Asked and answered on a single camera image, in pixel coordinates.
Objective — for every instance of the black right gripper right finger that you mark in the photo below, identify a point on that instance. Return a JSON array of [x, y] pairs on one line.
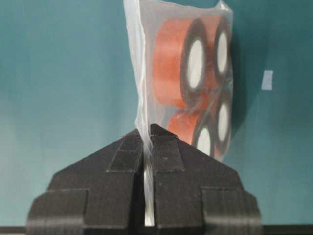
[[194, 194]]

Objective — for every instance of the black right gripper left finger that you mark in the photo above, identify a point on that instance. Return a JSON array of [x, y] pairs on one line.
[[101, 194]]

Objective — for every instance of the clear zip bag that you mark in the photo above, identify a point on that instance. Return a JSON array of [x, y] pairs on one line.
[[143, 21]]

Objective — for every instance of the orange tape roll lower left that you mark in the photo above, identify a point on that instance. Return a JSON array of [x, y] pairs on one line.
[[195, 128]]

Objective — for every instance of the orange tape roll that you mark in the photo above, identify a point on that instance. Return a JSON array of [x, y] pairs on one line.
[[180, 63], [222, 38], [223, 117], [195, 128]]

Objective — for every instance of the orange tape roll lower right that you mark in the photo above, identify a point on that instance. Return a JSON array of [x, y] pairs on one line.
[[223, 117]]

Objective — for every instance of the white tape marker on table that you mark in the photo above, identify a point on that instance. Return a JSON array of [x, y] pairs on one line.
[[267, 80]]

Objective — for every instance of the orange tape roll upper left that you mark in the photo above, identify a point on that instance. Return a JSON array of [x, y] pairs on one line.
[[180, 63]]

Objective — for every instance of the orange tape roll upper right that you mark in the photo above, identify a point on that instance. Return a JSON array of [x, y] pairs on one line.
[[222, 38]]

